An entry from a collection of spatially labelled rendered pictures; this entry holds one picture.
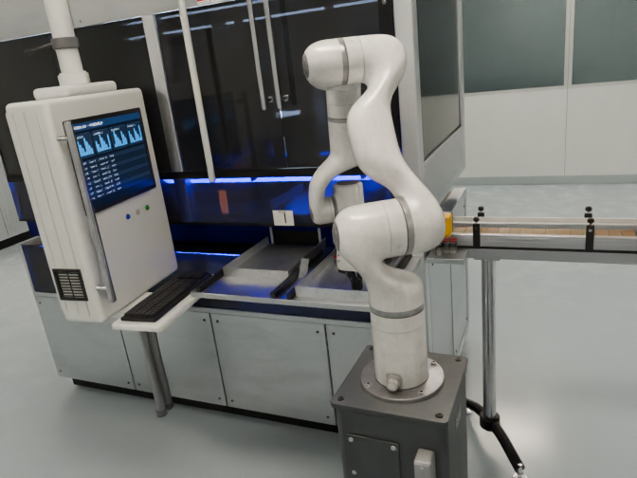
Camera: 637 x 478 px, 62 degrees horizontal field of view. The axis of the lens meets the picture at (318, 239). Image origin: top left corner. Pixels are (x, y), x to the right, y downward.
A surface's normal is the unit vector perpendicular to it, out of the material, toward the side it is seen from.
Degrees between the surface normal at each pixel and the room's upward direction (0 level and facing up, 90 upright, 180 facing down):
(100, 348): 90
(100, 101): 90
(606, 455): 0
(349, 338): 90
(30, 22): 90
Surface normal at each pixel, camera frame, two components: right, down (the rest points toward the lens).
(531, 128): -0.38, 0.33
